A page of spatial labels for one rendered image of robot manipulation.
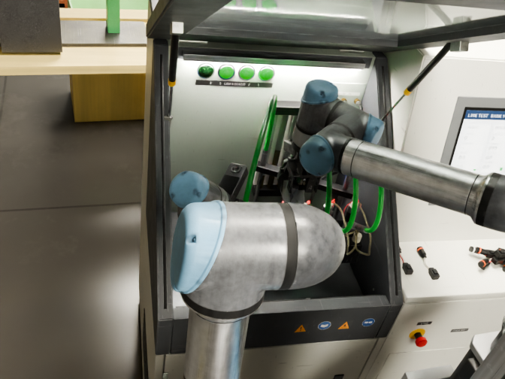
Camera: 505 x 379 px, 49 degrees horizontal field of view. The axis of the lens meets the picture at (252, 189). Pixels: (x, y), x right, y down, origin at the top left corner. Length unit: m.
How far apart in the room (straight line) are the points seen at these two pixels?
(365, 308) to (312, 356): 0.25
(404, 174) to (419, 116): 0.62
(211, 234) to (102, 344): 1.95
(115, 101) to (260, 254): 3.16
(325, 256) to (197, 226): 0.17
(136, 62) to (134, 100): 0.98
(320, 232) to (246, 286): 0.12
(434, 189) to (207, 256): 0.49
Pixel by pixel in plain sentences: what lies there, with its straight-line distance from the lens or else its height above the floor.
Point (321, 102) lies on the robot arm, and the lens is 1.21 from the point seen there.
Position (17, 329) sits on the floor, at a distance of 2.68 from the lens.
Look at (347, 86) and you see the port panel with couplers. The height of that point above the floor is 1.35.
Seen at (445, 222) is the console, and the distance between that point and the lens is 1.85.
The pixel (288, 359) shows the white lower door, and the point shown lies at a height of 0.71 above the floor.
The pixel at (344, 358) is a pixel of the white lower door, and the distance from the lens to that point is 1.82.
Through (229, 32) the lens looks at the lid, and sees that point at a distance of 1.42.
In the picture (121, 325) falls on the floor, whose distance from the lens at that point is 2.64.
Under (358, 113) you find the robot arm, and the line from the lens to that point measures 1.20.
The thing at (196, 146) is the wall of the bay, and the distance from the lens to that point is 1.76.
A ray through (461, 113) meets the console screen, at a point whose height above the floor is 1.40.
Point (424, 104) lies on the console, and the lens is 1.63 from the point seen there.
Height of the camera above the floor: 2.13
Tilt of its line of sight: 39 degrees down
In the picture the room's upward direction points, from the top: 11 degrees clockwise
